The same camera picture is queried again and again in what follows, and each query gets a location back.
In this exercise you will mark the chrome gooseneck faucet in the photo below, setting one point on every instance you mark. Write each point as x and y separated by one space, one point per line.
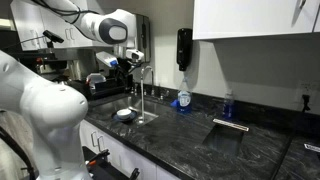
147 80

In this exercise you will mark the steel paper towel dispenser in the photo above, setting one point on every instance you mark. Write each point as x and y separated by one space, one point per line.
144 38

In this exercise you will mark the black dish rack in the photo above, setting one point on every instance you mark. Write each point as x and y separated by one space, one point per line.
106 86

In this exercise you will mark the small blue liquid bottle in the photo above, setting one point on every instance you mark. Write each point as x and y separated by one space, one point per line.
228 106

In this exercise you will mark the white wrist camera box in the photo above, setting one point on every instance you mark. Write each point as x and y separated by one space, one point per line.
107 59

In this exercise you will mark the black wall soap dispenser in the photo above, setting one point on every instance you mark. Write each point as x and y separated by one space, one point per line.
184 49

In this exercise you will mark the white wall outlet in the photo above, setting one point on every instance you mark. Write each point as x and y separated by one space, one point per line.
308 92

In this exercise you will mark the running water stream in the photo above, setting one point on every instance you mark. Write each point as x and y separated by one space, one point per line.
142 100

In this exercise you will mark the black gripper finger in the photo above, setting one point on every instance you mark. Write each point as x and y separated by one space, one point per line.
132 68
122 68

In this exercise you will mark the white lower cabinet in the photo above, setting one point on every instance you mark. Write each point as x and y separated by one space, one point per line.
113 150

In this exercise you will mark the countertop trash chute opening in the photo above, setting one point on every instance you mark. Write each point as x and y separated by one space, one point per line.
225 136

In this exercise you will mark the stainless steel sink basin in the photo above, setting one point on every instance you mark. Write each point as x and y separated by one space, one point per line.
128 108

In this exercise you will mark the white ceramic bowl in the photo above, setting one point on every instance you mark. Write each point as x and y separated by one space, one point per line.
124 113

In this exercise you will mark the black camera on stand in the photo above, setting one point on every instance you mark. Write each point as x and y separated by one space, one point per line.
52 36

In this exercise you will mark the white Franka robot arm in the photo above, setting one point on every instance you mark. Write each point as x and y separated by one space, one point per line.
50 110

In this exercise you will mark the blue sponge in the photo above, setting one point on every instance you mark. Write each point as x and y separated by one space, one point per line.
174 103

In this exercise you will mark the black tool with orange tip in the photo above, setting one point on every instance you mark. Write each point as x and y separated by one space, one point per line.
98 158

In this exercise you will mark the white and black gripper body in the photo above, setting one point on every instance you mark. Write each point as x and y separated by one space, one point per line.
134 55

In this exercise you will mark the white container in rack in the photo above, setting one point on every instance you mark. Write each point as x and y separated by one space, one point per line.
95 79

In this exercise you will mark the clear dish soap bottle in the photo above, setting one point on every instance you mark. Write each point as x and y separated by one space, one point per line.
184 96

